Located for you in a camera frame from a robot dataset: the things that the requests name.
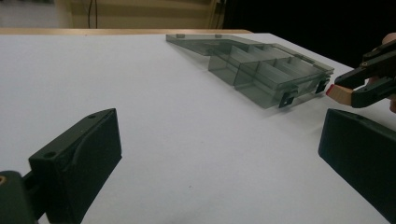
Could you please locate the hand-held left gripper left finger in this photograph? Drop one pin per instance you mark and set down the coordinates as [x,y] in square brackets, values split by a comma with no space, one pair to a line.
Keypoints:
[77,168]

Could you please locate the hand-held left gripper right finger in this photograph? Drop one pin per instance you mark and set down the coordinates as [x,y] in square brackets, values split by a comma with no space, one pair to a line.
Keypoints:
[361,158]

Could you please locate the small wooden block red edge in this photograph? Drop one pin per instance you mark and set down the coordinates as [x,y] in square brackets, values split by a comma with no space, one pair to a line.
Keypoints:
[340,94]

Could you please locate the grey transparent compartment box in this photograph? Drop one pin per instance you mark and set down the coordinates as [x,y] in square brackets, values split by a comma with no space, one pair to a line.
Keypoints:
[258,71]

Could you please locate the white board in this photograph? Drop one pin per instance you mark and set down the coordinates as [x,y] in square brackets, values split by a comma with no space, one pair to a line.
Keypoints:
[174,140]

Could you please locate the light wooden shelf unit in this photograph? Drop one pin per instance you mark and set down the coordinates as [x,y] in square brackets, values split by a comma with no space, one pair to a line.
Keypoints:
[140,14]

